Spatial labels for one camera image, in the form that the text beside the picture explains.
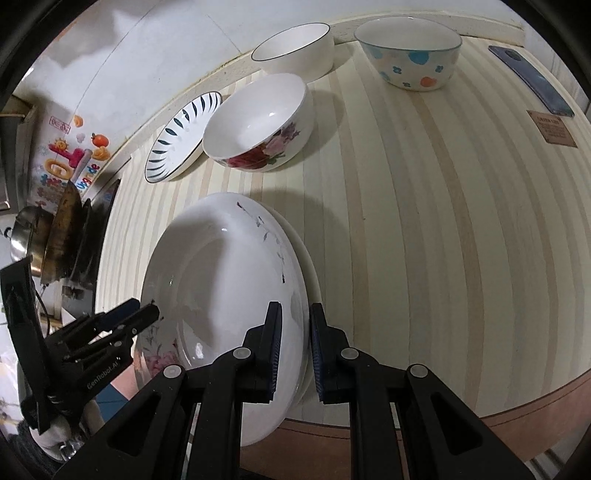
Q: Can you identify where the blue smartphone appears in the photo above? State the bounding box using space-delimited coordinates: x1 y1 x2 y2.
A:
488 44 575 117

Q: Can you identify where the black cooktop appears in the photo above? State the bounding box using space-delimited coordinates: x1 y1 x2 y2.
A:
62 178 122 315

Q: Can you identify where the stainless steel pot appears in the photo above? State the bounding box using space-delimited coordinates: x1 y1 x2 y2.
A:
9 205 52 269

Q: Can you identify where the blue striped plate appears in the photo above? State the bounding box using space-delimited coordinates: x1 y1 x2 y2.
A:
144 91 223 184

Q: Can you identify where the striped tablecloth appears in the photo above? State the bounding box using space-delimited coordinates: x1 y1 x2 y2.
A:
95 32 591 462

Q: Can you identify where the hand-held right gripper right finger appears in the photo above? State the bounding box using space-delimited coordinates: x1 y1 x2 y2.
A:
308 302 536 480

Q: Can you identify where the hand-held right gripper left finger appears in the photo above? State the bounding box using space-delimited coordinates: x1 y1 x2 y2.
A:
53 301 283 480

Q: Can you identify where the large white floral plate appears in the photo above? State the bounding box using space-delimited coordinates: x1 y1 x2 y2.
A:
140 192 309 448

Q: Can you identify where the brown cloth label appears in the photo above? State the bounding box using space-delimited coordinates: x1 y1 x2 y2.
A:
526 110 578 148

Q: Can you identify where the red floral white bowl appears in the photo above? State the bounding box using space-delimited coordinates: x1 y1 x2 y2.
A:
202 73 312 172

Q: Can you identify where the black rimmed white bowl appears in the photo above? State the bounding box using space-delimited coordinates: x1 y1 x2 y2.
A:
250 23 335 84

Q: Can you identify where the spotted glass bowl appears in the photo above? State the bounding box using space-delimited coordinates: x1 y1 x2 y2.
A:
353 21 463 92

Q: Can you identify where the black frying pan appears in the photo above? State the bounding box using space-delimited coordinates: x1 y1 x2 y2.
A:
41 180 93 284

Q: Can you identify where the colourful wall sticker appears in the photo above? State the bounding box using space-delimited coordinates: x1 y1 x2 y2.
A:
28 104 114 208

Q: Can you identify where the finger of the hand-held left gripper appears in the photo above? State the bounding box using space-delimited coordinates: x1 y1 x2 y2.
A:
67 303 161 365
46 298 141 344

